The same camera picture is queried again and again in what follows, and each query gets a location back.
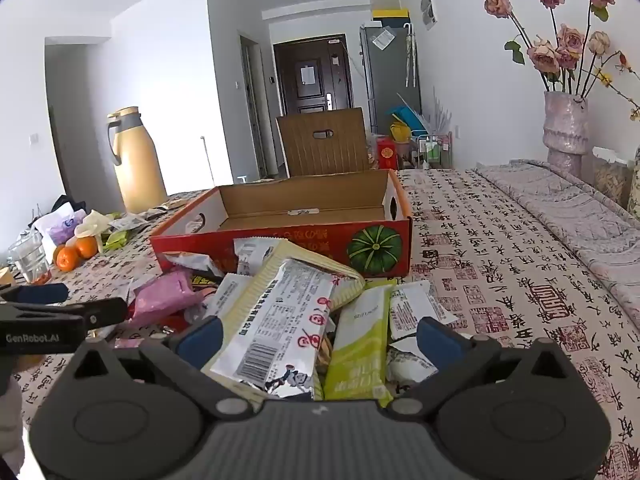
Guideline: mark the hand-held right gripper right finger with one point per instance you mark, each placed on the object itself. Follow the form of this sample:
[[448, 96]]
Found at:
[[440, 338]]

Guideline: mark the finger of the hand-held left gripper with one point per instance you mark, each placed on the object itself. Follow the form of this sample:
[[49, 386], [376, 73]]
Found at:
[[100, 311], [42, 293]]

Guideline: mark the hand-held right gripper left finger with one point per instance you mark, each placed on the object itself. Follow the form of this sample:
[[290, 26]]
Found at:
[[200, 336]]

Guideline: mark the pink snack packet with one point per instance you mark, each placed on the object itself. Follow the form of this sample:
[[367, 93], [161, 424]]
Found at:
[[160, 297]]

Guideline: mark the white red print snack packet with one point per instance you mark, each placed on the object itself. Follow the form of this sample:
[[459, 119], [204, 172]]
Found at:
[[285, 320]]

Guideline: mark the pale yellow snack packet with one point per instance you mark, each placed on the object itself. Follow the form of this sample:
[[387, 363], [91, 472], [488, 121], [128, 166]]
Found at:
[[345, 285]]

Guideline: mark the red cardboard box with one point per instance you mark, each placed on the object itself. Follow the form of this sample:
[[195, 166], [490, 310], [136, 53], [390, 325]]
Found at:
[[320, 237]]

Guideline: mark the person's left forearm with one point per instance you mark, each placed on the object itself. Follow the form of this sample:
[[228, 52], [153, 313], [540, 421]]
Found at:
[[10, 425]]

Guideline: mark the orange fruit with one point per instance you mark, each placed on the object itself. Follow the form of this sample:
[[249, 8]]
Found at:
[[66, 258], [87, 246]]

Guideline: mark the purple white plastic bag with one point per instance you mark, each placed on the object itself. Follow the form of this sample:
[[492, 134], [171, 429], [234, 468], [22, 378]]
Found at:
[[62, 227]]

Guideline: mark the small green snack packet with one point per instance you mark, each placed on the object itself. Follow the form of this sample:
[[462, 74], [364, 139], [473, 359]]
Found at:
[[116, 240]]

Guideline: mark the black bag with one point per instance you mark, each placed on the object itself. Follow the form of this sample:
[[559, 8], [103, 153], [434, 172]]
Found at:
[[67, 204]]

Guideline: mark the brown cookie snack packet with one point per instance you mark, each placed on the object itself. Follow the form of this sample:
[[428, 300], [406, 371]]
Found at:
[[170, 206]]

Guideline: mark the yellow thermos jug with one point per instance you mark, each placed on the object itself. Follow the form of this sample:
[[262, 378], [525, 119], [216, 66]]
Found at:
[[140, 170]]

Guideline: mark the grey patterned folded cloth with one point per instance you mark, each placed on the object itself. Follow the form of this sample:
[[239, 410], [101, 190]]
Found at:
[[575, 220]]

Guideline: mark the red gift box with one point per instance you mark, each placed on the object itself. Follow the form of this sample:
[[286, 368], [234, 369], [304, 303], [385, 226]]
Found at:
[[387, 155]]

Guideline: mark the yellow bag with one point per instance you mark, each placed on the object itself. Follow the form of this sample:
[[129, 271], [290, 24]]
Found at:
[[400, 132]]

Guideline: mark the white feathery decoration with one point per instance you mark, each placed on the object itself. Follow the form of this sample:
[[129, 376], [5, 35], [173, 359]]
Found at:
[[437, 112]]

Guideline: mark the clear lidded jar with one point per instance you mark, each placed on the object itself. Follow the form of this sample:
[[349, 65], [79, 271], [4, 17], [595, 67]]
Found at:
[[612, 180]]

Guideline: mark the pink textured vase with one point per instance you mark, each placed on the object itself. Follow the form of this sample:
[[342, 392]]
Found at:
[[565, 130]]

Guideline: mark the grey refrigerator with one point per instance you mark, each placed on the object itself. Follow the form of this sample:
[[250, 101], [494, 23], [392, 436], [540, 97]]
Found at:
[[390, 80]]

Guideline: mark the dark brown door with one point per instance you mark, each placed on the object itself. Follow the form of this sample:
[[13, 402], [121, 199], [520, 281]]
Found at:
[[290, 85]]

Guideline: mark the white folded umbrella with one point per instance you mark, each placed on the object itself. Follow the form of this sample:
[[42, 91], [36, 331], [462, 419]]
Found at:
[[411, 55]]

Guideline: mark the white paper sheet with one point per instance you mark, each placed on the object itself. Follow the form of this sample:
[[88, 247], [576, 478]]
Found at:
[[384, 40]]

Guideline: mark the dried pink rose bouquet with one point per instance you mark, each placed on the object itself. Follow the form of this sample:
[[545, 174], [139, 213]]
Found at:
[[567, 45]]

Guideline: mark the yellow black box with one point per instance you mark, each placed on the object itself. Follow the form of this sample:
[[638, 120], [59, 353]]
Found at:
[[390, 13]]

